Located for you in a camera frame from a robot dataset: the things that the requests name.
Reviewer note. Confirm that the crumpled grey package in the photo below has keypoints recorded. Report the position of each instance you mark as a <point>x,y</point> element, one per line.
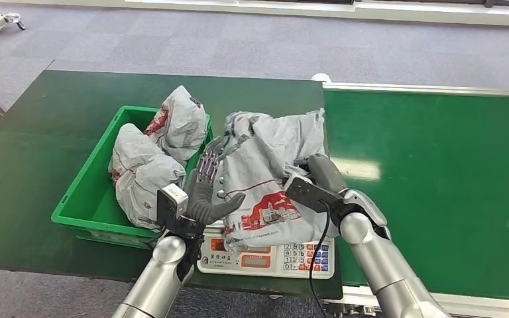
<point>142,175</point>

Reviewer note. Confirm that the white roller end cap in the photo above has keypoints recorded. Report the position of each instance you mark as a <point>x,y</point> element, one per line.
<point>320,78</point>

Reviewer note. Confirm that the white scale with steel tray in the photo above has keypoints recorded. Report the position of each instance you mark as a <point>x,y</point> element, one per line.
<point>281,259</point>

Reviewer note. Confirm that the grey package with red circle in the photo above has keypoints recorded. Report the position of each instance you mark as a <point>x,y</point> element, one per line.
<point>263,162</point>

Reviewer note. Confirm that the grey package with red print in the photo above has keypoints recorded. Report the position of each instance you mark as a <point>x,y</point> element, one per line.
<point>180,123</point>

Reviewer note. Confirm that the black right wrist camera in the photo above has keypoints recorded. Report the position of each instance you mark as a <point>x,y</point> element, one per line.
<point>309,193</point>

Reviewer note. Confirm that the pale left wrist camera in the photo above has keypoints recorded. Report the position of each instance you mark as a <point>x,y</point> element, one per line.
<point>173,199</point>

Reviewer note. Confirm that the green plastic bin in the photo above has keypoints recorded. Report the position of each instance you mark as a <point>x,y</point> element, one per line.
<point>90,202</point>

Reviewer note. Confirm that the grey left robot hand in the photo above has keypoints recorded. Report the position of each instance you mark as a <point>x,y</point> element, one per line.
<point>204,199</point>

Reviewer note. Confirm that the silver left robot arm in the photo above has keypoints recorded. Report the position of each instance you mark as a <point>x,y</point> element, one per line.
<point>155,281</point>

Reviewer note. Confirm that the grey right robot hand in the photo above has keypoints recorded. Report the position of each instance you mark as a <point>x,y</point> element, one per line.
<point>327,173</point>

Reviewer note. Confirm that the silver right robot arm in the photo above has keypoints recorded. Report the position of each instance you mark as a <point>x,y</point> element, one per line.
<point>382,263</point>

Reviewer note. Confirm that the green conveyor belt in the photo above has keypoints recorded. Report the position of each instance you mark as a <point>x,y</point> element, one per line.
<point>447,175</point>

